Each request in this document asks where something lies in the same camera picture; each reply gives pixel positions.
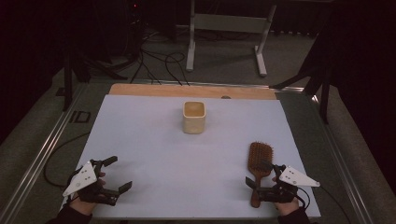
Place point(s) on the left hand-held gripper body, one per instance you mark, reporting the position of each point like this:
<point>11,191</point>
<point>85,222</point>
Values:
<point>83,179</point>

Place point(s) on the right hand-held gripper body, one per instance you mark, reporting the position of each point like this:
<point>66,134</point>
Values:
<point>295,178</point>

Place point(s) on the wooden paddle hairbrush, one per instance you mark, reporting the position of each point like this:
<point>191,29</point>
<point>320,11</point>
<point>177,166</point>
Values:
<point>260,155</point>

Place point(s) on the cream square ceramic cup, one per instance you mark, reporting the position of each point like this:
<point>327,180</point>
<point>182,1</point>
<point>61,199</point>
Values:
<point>193,123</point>

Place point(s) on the person's left hand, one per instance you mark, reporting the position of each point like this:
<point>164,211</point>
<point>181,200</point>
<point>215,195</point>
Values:
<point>84,207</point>

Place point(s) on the person's right hand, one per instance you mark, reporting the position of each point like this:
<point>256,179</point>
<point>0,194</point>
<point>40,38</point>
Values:
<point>288,209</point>

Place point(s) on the white table sheet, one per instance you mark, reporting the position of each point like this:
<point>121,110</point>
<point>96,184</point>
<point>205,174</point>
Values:
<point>186,168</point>

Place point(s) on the black stand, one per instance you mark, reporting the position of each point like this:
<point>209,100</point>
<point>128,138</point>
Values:
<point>323,93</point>
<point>67,81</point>

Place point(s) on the aluminium rail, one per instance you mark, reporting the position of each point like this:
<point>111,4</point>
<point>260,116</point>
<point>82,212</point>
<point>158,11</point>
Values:
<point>40,158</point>
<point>342,161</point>
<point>218,83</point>

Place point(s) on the white metal desk frame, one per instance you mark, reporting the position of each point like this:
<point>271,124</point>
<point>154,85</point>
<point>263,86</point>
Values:
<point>230,23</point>

